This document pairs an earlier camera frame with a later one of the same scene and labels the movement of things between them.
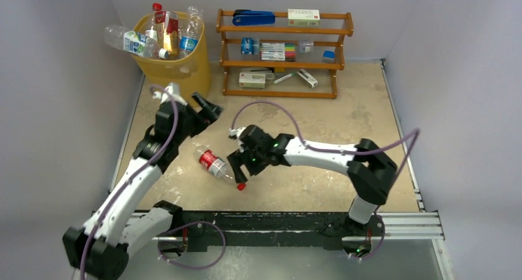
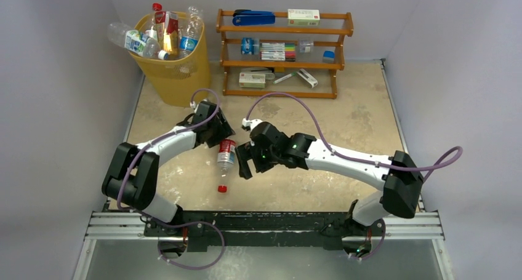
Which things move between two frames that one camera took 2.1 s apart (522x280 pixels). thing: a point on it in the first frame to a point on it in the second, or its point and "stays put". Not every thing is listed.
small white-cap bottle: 132,41 stays put
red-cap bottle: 211,161 to 225,163
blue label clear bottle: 188,28 stays put
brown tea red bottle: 171,33 stays put
